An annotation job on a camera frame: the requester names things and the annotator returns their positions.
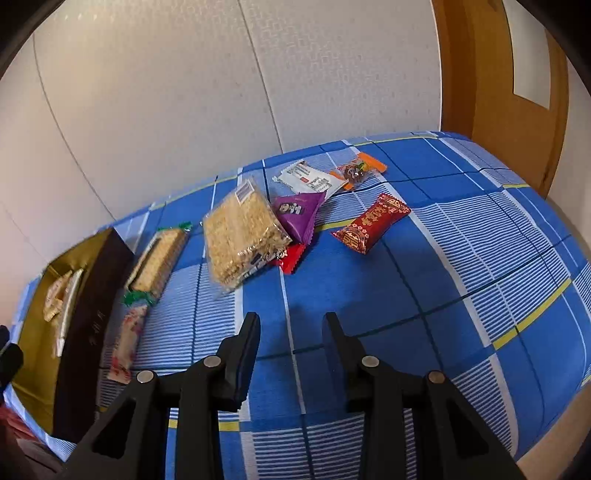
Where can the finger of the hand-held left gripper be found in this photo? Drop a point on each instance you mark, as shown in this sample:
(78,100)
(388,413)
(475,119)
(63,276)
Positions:
(11,364)

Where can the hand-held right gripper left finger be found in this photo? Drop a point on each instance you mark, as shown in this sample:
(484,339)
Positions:
(244,364)

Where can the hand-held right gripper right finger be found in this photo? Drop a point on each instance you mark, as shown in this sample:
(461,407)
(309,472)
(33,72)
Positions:
(339,364)

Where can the gold tin box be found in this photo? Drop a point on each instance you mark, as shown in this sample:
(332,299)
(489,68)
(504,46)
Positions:
(87,323)

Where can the small plain red packet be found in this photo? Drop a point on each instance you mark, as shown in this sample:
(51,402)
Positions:
(291,261)

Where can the pink and white long packet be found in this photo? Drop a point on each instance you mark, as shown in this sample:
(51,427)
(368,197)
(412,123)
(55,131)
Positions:
(127,341)

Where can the clear pack of oat bars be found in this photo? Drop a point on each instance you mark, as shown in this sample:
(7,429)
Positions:
(240,235)

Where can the green-ended rice cracker packet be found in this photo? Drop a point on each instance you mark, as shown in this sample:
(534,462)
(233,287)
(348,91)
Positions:
(157,261)

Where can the red patterned snack packet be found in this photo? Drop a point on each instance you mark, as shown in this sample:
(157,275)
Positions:
(371,224)

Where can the purple snack packet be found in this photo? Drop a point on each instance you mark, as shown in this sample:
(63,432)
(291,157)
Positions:
(295,217)

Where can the white long stick packet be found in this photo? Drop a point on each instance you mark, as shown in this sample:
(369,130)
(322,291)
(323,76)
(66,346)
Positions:
(69,309)

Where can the round pastry packet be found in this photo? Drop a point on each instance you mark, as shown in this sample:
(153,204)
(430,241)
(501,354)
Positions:
(55,295)

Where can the blue plaid bed sheet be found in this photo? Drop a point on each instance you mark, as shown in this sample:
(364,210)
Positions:
(415,300)

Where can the white flat snack packet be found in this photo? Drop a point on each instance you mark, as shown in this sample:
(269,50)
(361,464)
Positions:
(307,177)

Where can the orange-ended clear snack packet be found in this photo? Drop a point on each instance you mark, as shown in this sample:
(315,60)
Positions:
(360,170)

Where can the wooden door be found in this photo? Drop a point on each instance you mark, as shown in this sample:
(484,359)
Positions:
(489,92)

